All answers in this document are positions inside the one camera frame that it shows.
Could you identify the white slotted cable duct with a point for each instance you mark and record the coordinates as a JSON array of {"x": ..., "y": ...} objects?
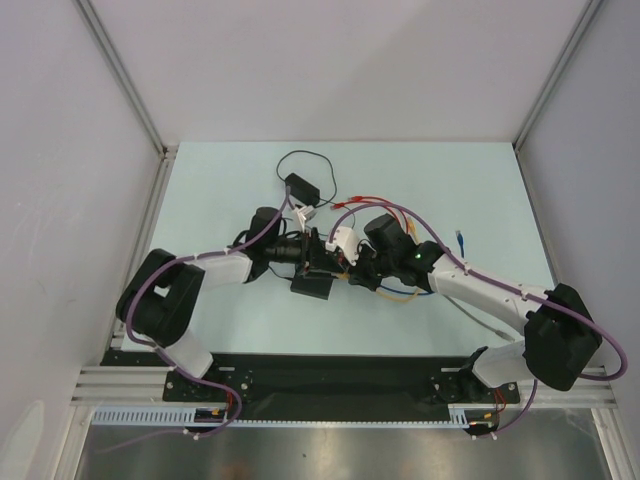
[{"x": 150, "y": 415}]

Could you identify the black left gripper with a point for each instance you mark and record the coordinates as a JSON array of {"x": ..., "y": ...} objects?
[{"x": 313, "y": 256}]

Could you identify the aluminium front frame rail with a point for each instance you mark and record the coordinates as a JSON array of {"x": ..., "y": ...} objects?
[{"x": 148, "y": 385}]

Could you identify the left aluminium frame post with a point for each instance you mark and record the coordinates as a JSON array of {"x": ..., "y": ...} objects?
[{"x": 115, "y": 64}]

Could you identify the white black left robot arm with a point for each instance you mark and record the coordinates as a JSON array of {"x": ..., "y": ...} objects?
[{"x": 158, "y": 304}]

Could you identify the right aluminium frame post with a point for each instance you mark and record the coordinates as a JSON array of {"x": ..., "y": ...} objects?
[{"x": 578, "y": 33}]

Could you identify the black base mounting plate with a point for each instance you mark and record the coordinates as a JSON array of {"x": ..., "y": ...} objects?
[{"x": 329, "y": 388}]

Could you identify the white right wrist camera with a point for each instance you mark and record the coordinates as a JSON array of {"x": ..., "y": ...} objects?
[{"x": 345, "y": 241}]

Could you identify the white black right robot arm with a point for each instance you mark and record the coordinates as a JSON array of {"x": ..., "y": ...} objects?
[{"x": 558, "y": 341}]

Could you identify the aluminium frame post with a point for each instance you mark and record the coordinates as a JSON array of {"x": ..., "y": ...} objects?
[
  {"x": 115, "y": 64},
  {"x": 578, "y": 33}
]

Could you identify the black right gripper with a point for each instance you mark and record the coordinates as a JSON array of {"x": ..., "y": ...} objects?
[{"x": 364, "y": 270}]

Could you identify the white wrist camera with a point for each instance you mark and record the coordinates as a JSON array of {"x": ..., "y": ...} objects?
[
  {"x": 345, "y": 241},
  {"x": 304, "y": 214}
]

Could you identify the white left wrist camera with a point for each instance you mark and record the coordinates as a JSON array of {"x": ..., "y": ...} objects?
[{"x": 304, "y": 214}]

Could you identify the black network switch box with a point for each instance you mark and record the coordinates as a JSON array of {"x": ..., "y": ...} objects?
[{"x": 315, "y": 287}]

